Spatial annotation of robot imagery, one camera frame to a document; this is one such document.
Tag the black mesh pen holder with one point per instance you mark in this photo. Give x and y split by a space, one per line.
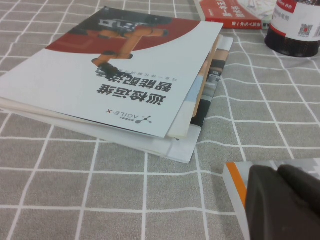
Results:
292 30

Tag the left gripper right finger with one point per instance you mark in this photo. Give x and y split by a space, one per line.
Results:
302 187

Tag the tan-edged booklet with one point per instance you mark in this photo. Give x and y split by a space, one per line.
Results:
178 127

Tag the orange-edged ROS book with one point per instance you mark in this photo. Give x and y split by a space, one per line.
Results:
237 180

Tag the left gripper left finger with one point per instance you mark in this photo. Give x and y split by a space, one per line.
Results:
270 215

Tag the white AgileX brochure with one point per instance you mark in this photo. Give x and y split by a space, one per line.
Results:
75 82

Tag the red-spined book with map cover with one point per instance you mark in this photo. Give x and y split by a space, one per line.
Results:
240 24

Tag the dark photo brochure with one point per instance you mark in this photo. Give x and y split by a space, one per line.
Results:
212 85

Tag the grey checkered tablecloth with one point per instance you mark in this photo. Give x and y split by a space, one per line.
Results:
100 187

